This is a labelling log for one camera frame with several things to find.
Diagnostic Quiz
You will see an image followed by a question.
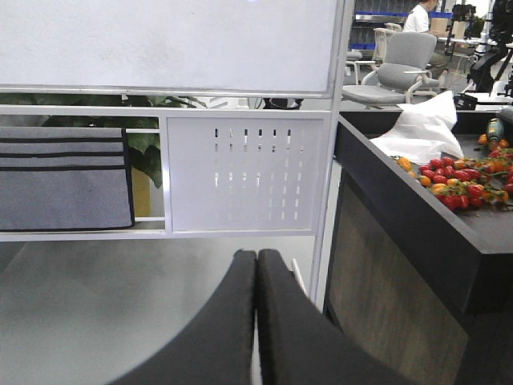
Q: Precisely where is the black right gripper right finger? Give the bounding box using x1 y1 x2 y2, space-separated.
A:
256 249 411 384

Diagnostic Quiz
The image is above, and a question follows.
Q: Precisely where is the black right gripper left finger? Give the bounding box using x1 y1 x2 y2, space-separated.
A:
112 250 257 384

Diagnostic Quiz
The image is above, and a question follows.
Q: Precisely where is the dark produce counter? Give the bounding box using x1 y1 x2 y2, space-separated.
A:
324 110 512 384

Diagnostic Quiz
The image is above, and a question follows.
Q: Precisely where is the green potted plant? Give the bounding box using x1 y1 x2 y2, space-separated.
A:
0 92 209 189

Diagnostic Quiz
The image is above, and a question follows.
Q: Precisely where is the cherry tomatoes pile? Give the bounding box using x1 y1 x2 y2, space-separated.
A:
393 135 512 211

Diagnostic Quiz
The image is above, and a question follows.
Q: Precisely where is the grey fabric pocket organizer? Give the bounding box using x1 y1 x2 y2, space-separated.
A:
1 127 135 232

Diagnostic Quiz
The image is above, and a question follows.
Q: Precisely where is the white plastic bag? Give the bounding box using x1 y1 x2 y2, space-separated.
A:
371 91 463 165

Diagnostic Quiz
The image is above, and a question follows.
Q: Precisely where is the white rolling whiteboard stand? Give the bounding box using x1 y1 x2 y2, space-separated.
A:
1 1 354 298

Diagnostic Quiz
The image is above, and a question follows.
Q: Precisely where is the grey office chair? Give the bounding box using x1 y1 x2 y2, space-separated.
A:
341 32 440 107

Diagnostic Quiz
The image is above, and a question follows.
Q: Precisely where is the seated person white shirt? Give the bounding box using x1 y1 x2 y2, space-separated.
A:
403 0 449 79

